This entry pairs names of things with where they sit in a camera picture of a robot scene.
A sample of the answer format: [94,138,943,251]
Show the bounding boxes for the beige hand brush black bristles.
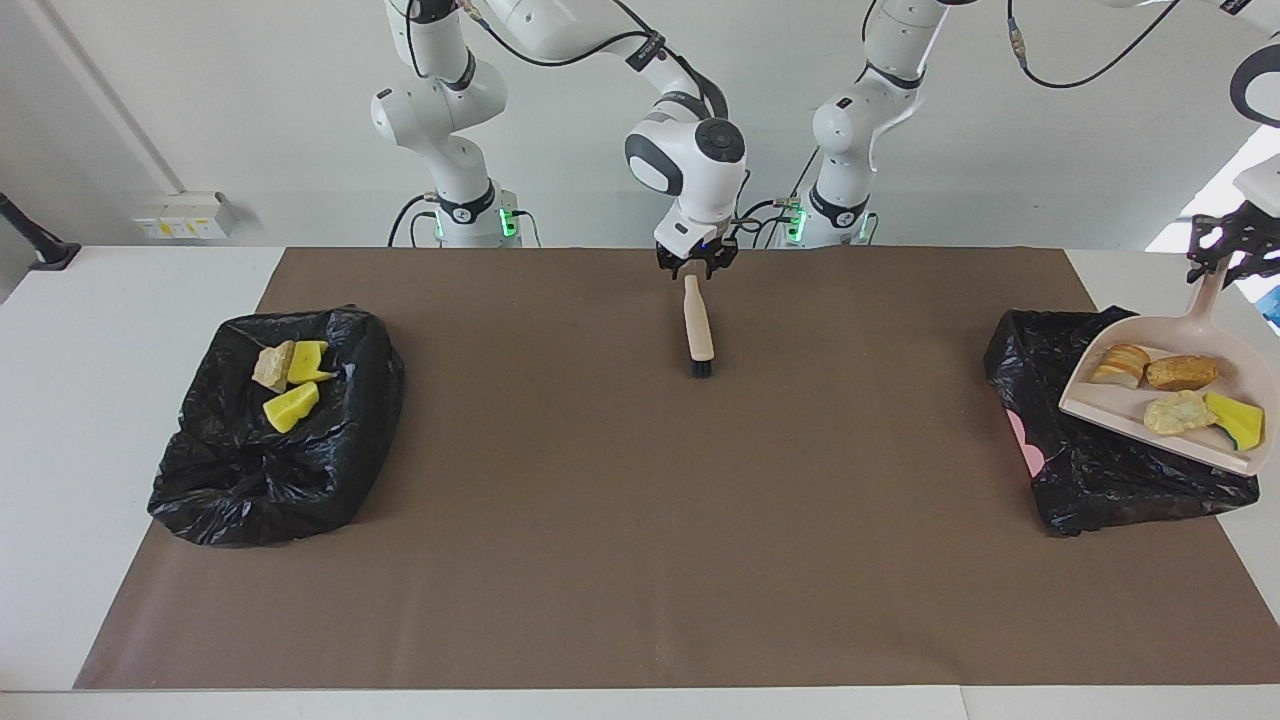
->
[683,275,716,379]

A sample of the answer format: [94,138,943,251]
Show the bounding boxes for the brown nugget trash piece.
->
[1146,355,1221,392]

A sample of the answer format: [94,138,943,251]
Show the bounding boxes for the tan striped bread piece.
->
[1088,344,1153,390]

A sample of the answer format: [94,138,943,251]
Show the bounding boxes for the small yellow sponge wedge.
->
[1204,391,1266,452]

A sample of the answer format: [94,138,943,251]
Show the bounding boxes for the pale yellow chip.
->
[1144,390,1218,437]

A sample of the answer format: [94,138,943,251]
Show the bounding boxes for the beige plastic dustpan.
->
[1058,265,1280,477]

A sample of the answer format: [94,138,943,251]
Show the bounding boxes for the notched yellow sponge piece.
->
[288,340,336,385]

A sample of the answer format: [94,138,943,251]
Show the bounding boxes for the oval yellow sponge piece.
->
[262,381,321,434]

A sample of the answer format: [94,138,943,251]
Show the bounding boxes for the beige rock-like sponge chunk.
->
[252,340,297,393]

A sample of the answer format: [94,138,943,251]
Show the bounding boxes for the black bag on pink bin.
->
[983,306,1261,538]

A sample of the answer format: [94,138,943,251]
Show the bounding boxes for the left black trash bag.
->
[147,306,407,548]

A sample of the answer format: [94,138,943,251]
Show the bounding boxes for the brown paper table mat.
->
[73,247,1280,691]

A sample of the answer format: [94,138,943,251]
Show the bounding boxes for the black left base cable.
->
[740,198,801,249]

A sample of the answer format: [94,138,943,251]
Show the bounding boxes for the black base cable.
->
[740,198,801,249]
[388,195,441,249]

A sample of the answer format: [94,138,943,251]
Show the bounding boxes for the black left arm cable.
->
[1005,0,1189,91]

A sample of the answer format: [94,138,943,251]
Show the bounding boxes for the black right base cable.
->
[388,195,441,249]

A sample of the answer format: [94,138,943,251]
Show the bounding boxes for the white wall power strip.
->
[133,192,236,241]

